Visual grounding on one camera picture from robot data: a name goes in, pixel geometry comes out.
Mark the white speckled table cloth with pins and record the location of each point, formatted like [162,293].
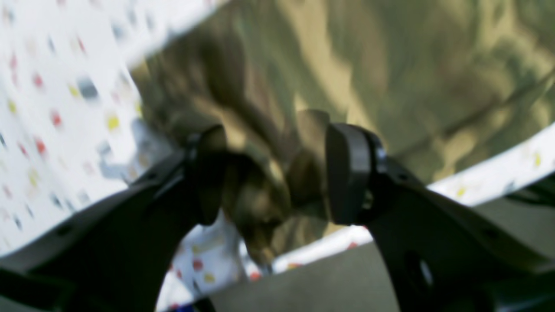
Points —
[73,134]

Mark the camouflage T-shirt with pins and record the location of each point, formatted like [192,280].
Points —
[445,85]

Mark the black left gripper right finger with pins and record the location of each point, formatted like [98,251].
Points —
[440,255]

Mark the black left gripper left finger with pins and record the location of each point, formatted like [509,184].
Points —
[113,256]

